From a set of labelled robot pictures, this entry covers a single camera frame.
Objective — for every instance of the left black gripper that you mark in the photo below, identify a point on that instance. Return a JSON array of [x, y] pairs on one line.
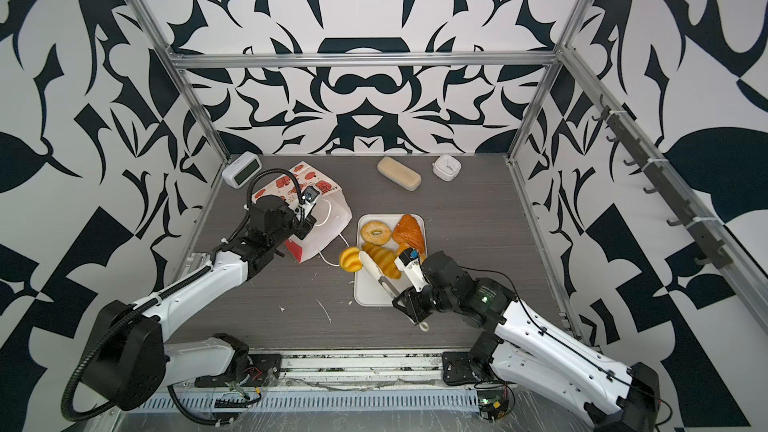
[[305, 226]]

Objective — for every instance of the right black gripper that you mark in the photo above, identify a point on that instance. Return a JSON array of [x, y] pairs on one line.
[[412, 299]]

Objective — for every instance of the small yellow fake croissant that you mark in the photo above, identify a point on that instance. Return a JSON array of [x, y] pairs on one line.
[[349, 260]]

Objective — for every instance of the white red paper bag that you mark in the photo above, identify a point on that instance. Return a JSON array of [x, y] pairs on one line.
[[330, 210]]

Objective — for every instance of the brown fake croissant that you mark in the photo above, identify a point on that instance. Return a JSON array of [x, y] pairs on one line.
[[407, 232]]

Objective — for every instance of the fake bagel donut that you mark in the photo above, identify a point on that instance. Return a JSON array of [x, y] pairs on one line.
[[376, 233]]

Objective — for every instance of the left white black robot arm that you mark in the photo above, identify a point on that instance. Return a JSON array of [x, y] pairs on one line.
[[128, 355]]

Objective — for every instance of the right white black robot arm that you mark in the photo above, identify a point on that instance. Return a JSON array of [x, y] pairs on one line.
[[517, 346]]

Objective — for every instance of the white digital alarm clock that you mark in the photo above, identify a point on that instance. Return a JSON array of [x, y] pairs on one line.
[[241, 170]]

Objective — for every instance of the beige oblong sponge block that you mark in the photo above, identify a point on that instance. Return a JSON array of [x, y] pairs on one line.
[[399, 173]]

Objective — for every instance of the small white lidded container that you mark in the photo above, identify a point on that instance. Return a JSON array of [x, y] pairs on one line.
[[446, 167]]

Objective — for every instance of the small electronics board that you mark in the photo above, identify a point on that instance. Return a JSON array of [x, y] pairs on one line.
[[495, 403]]

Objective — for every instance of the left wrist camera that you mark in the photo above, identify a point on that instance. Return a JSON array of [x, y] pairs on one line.
[[310, 195]]

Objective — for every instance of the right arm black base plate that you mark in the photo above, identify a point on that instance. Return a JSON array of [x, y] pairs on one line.
[[466, 368]]

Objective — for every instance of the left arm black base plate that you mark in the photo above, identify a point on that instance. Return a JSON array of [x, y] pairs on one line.
[[257, 370]]

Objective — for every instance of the white slotted cable duct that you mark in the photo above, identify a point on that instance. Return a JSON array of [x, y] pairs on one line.
[[274, 401]]

